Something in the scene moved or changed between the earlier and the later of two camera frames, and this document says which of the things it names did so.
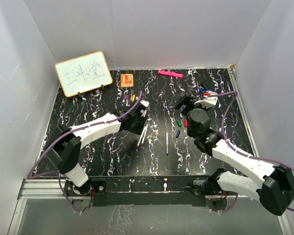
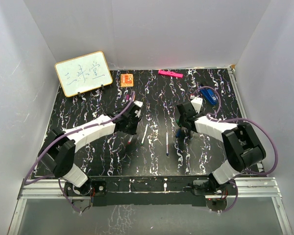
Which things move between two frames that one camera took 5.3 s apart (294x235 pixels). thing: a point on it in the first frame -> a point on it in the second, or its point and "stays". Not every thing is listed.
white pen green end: [142, 143] stays
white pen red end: [141, 137] -> [129, 142]
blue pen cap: [178, 133] stays
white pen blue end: [167, 144] stays
